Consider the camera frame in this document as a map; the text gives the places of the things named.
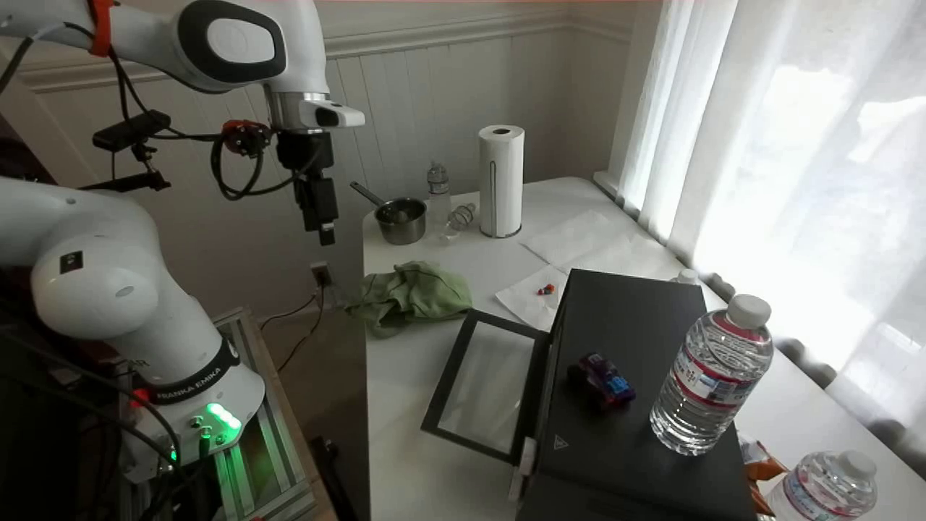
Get robot base stand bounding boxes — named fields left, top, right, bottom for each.
left=157, top=309, right=340, bottom=521

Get water bottle behind toaster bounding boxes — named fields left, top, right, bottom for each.
left=781, top=452, right=878, bottom=521

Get toaster oven glass door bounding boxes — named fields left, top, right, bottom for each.
left=424, top=309, right=548, bottom=464

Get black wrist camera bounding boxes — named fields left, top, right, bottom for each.
left=92, top=109, right=170, bottom=151

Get white paper towel roll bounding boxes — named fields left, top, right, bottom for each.
left=480, top=124, right=528, bottom=237

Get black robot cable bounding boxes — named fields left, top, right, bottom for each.
left=95, top=25, right=312, bottom=202

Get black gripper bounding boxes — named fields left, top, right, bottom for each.
left=278, top=129, right=340, bottom=247

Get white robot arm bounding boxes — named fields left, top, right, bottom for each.
left=0, top=0, right=366, bottom=483

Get black toaster oven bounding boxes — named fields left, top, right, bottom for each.
left=518, top=268, right=755, bottom=521

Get water bottle on toaster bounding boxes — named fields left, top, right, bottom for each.
left=648, top=296, right=772, bottom=458

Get blue red toy car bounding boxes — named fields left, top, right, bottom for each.
left=568, top=349, right=636, bottom=412

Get flat paper towel with red bits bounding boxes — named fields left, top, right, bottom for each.
left=495, top=266, right=568, bottom=329

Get white paper towel sheet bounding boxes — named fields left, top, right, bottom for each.
left=525, top=212, right=678, bottom=277

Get small clear water bottle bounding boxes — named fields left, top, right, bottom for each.
left=425, top=163, right=451, bottom=242

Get green cloth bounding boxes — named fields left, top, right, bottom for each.
left=351, top=261, right=473, bottom=339

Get steel saucepan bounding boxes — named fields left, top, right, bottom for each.
left=353, top=182, right=425, bottom=247

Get wire whisk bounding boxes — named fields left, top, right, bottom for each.
left=447, top=202, right=477, bottom=237

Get white window curtain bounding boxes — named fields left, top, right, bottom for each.
left=607, top=0, right=926, bottom=458

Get orange snack packet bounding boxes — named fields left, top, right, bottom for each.
left=742, top=439, right=785, bottom=516

